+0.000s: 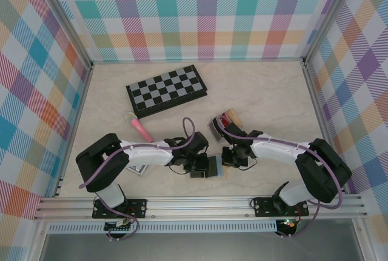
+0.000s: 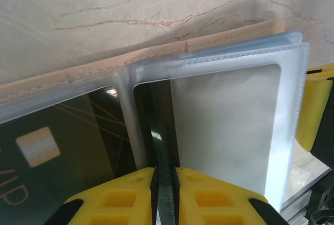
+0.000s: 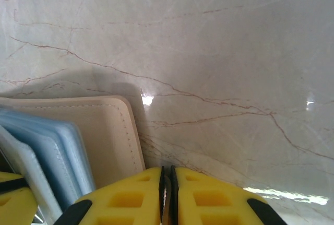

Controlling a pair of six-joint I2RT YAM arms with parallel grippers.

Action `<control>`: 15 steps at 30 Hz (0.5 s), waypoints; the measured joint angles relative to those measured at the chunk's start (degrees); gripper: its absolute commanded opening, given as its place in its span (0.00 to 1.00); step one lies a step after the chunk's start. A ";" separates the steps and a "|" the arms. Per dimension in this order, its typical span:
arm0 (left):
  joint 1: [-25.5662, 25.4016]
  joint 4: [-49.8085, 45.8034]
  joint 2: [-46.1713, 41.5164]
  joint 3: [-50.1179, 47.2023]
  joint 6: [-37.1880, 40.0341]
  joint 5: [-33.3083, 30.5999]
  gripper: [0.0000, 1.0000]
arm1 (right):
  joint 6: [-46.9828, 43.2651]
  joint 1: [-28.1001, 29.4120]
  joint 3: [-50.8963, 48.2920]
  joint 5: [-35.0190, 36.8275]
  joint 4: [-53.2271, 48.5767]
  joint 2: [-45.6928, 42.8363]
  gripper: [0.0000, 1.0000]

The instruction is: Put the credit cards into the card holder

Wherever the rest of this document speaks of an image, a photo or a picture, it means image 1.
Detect black credit card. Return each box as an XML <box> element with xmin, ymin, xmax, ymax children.
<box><xmin>207</xmin><ymin>156</ymin><xmax>222</xmax><ymax>179</ymax></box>

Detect light blue card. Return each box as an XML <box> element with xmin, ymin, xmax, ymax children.
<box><xmin>207</xmin><ymin>155</ymin><xmax>226</xmax><ymax>179</ymax></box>

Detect wooden card tray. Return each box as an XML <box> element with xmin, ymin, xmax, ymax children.
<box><xmin>187</xmin><ymin>154</ymin><xmax>228</xmax><ymax>180</ymax></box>

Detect clear acrylic card holder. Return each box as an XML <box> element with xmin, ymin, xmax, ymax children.
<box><xmin>207</xmin><ymin>108</ymin><xmax>244</xmax><ymax>144</ymax></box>

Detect blue playing card deck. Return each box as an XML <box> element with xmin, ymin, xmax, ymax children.
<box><xmin>125</xmin><ymin>164</ymin><xmax>149</xmax><ymax>178</ymax></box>

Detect pink toy microphone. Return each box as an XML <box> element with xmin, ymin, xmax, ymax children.
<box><xmin>124</xmin><ymin>111</ymin><xmax>153</xmax><ymax>143</ymax></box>

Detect black and grey chessboard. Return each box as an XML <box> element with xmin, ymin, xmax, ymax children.
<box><xmin>125</xmin><ymin>64</ymin><xmax>209</xmax><ymax>120</ymax></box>

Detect small circuit board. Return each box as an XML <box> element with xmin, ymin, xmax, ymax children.
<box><xmin>104</xmin><ymin>219</ymin><xmax>135</xmax><ymax>233</ymax></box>
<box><xmin>279</xmin><ymin>218</ymin><xmax>297</xmax><ymax>230</ymax></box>

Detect thin black right gripper cable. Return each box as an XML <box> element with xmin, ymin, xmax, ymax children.
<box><xmin>239</xmin><ymin>156</ymin><xmax>259</xmax><ymax>171</ymax></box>

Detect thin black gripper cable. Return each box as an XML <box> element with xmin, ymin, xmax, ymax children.
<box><xmin>168</xmin><ymin>164</ymin><xmax>189</xmax><ymax>177</ymax></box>
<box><xmin>239</xmin><ymin>156</ymin><xmax>259</xmax><ymax>171</ymax></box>

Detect thin black left gripper cable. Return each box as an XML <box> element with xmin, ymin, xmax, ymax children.
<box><xmin>168</xmin><ymin>164</ymin><xmax>189</xmax><ymax>177</ymax></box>

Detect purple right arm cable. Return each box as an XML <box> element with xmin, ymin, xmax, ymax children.
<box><xmin>215</xmin><ymin>116</ymin><xmax>345</xmax><ymax>239</ymax></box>

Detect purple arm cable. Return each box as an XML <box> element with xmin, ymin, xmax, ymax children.
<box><xmin>215</xmin><ymin>116</ymin><xmax>345</xmax><ymax>239</ymax></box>
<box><xmin>79</xmin><ymin>117</ymin><xmax>196</xmax><ymax>242</ymax></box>

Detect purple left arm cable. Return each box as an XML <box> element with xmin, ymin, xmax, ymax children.
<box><xmin>79</xmin><ymin>117</ymin><xmax>196</xmax><ymax>242</ymax></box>

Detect aluminium mounting rail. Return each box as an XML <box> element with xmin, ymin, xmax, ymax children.
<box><xmin>33</xmin><ymin>194</ymin><xmax>369</xmax><ymax>221</ymax></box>

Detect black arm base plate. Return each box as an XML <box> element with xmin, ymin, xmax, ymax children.
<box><xmin>92</xmin><ymin>199</ymin><xmax>149</xmax><ymax>220</ymax></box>
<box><xmin>250</xmin><ymin>196</ymin><xmax>310</xmax><ymax>218</ymax></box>

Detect white slotted cable duct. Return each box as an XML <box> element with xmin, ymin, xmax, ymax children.
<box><xmin>45</xmin><ymin>220</ymin><xmax>369</xmax><ymax>234</ymax></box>

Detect aluminium frame bar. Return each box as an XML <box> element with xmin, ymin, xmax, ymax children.
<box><xmin>90</xmin><ymin>57</ymin><xmax>307</xmax><ymax>65</ymax></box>
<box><xmin>303</xmin><ymin>62</ymin><xmax>349</xmax><ymax>197</ymax></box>
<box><xmin>53</xmin><ymin>64</ymin><xmax>94</xmax><ymax>198</ymax></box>

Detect aluminium frame post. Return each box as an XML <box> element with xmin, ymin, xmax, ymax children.
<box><xmin>32</xmin><ymin>0</ymin><xmax>94</xmax><ymax>71</ymax></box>
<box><xmin>301</xmin><ymin>0</ymin><xmax>363</xmax><ymax>68</ymax></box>

